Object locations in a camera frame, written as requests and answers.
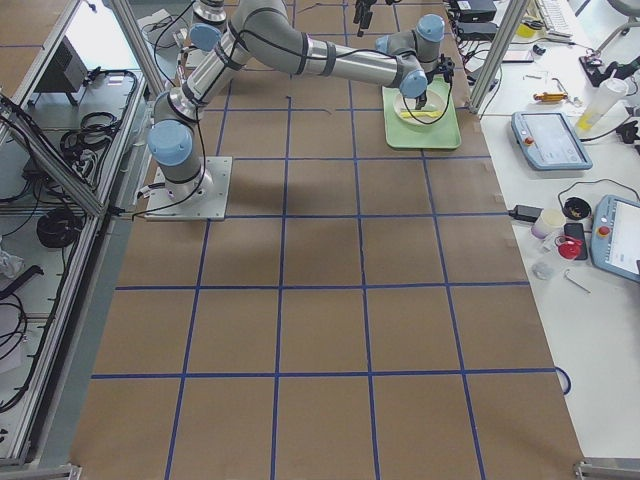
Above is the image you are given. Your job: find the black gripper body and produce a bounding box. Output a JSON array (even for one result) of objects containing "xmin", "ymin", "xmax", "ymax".
[
  {"xmin": 355, "ymin": 0, "xmax": 375, "ymax": 13},
  {"xmin": 415, "ymin": 87, "xmax": 428, "ymax": 108}
]

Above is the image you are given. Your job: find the white round plate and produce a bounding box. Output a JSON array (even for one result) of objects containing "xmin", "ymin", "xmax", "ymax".
[{"xmin": 393, "ymin": 90, "xmax": 447, "ymax": 126}]

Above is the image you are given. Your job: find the yellow plastic fork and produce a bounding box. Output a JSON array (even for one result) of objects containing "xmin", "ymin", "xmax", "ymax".
[{"xmin": 399, "ymin": 110, "xmax": 445, "ymax": 121}]

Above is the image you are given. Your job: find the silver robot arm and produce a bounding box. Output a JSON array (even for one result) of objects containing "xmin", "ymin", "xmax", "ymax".
[
  {"xmin": 189, "ymin": 0, "xmax": 377, "ymax": 36},
  {"xmin": 147, "ymin": 1, "xmax": 454, "ymax": 206}
]

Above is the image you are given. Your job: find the light green tray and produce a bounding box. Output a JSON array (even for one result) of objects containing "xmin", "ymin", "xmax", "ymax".
[{"xmin": 382, "ymin": 76, "xmax": 462, "ymax": 150}]

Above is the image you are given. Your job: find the grey teach pendant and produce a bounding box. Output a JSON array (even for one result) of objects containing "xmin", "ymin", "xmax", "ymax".
[
  {"xmin": 510, "ymin": 111, "xmax": 593, "ymax": 171},
  {"xmin": 590, "ymin": 195, "xmax": 639, "ymax": 283}
]

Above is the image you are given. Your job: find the gold metal tool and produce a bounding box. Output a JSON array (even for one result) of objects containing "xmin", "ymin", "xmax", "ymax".
[{"xmin": 533, "ymin": 92, "xmax": 568, "ymax": 103}]

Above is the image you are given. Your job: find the black power adapter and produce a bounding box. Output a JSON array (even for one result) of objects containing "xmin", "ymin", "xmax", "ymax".
[{"xmin": 508, "ymin": 204, "xmax": 542, "ymax": 223}]

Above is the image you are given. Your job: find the clear bottle yellow liquid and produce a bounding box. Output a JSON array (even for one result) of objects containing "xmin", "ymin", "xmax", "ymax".
[{"xmin": 575, "ymin": 78, "xmax": 628, "ymax": 131}]

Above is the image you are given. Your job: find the black smartphone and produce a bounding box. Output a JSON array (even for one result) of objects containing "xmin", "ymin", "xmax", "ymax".
[{"xmin": 564, "ymin": 222, "xmax": 588, "ymax": 260}]

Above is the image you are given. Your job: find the aluminium frame post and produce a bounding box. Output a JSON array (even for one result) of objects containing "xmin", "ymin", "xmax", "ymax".
[{"xmin": 468, "ymin": 0, "xmax": 528, "ymax": 114}]

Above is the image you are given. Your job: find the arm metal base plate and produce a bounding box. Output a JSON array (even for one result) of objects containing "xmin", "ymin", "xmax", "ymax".
[{"xmin": 144, "ymin": 156, "xmax": 233, "ymax": 221}]

